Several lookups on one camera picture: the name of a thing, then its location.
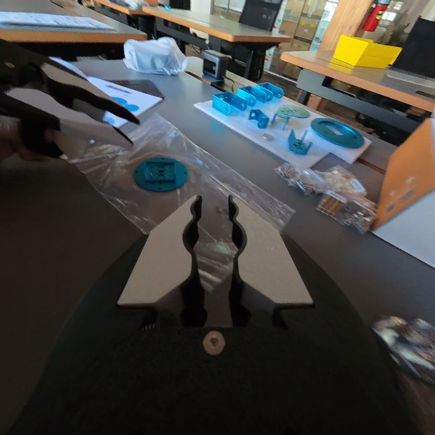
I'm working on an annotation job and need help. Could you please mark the black monitor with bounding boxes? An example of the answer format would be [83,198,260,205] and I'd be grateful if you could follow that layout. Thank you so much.
[400,17,435,69]

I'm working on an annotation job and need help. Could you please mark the white foam sheet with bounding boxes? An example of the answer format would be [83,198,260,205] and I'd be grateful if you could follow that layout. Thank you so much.
[194,91,372,169]

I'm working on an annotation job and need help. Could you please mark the white plastic bag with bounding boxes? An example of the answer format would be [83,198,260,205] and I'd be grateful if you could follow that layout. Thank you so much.
[123,37,187,76]

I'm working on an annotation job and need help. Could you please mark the teal round metal plate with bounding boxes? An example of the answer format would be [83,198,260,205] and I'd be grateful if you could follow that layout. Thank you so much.
[133,157,188,193]

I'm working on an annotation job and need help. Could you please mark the large teal metal ring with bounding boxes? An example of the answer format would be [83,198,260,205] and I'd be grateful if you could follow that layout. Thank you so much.
[310,117,365,149]

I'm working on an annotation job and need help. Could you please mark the pile of small hardware bags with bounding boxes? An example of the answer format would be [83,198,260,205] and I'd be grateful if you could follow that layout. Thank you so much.
[274,162,378,236]

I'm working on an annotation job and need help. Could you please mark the grey desk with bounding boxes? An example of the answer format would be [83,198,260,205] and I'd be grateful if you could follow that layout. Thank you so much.
[0,56,435,435]

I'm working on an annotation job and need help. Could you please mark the small blue angle bracket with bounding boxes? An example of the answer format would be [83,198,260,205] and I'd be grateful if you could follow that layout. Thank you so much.
[248,109,269,130]

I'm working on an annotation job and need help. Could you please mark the orange cardboard box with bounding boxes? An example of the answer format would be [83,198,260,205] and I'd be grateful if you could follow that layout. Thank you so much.
[370,117,435,269]

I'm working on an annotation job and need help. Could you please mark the red fire extinguisher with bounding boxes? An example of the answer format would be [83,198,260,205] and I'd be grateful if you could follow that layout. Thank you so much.
[364,0,390,32]

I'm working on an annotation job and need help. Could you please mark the yellow box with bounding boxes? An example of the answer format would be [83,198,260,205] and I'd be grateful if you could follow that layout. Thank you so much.
[333,34,404,68]

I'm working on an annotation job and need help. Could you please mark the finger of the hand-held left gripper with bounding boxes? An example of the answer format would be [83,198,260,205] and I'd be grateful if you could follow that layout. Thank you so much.
[40,57,140,124]
[4,87,135,158]

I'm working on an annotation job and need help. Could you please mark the blue square metal bracket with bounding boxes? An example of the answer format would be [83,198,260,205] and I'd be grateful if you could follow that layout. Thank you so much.
[143,160,176,181]

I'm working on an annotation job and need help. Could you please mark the perforated blue U bracket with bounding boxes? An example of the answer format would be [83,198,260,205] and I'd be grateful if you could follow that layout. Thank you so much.
[288,130,313,155]

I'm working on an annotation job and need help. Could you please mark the green round plate with bracket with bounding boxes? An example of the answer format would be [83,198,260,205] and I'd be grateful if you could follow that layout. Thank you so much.
[271,104,310,132]

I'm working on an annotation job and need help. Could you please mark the black flat pad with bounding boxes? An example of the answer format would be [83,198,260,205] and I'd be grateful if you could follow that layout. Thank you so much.
[105,79,164,100]

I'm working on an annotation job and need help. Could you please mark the clear plastic bag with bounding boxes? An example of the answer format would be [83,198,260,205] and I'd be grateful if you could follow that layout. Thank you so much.
[70,112,296,293]

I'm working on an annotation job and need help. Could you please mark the wood-edged table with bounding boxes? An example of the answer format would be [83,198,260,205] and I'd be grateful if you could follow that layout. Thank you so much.
[280,50,435,143]
[142,5,292,81]
[0,0,149,60]

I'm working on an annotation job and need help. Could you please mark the white paper sheets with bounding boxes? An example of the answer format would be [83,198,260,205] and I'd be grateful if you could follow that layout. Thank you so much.
[0,11,117,32]

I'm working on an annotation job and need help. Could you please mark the small device with screen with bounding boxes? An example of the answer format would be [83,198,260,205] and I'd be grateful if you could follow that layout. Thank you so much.
[203,49,227,81]

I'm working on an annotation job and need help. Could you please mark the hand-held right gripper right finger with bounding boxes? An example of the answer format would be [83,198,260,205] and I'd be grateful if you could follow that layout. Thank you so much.
[228,195,314,318]

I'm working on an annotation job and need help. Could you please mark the stack of cardboard boxes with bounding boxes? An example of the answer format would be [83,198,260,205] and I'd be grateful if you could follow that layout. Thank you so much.
[265,0,340,80]

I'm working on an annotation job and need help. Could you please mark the long blue U bracket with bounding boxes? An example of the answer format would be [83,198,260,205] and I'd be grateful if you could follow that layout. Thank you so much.
[237,87,258,108]
[256,82,285,102]
[212,92,247,120]

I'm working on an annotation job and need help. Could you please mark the person's left hand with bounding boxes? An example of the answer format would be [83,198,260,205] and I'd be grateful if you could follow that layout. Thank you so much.
[0,115,68,163]

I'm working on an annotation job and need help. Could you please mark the assembly instruction sheet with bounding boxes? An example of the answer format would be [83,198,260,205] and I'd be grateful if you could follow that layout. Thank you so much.
[51,56,164,128]

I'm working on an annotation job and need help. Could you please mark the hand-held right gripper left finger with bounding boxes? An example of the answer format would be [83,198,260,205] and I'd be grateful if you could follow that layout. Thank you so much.
[116,195,203,318]

